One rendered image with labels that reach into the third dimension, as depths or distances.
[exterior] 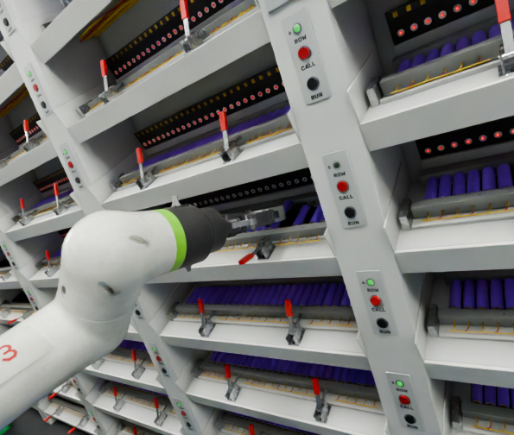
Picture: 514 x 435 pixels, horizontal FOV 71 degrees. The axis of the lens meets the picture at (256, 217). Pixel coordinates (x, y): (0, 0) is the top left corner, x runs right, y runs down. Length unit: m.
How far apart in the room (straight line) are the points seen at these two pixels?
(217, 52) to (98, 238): 0.37
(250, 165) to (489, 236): 0.38
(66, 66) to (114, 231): 0.71
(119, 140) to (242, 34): 0.58
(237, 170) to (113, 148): 0.50
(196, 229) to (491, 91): 0.40
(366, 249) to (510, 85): 0.28
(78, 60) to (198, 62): 0.50
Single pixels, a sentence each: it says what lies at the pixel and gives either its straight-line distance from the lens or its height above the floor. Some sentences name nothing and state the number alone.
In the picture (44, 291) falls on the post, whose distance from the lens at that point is 1.69.
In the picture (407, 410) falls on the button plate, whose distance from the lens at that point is 0.77.
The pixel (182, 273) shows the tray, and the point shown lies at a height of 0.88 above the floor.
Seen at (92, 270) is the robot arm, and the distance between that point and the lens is 0.44.
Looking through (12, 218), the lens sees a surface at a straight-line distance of 1.65.
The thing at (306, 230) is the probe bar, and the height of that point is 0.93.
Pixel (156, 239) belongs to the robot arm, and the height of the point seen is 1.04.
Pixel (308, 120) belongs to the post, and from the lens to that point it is 0.57.
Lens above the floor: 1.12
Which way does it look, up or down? 12 degrees down
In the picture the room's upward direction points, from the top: 19 degrees counter-clockwise
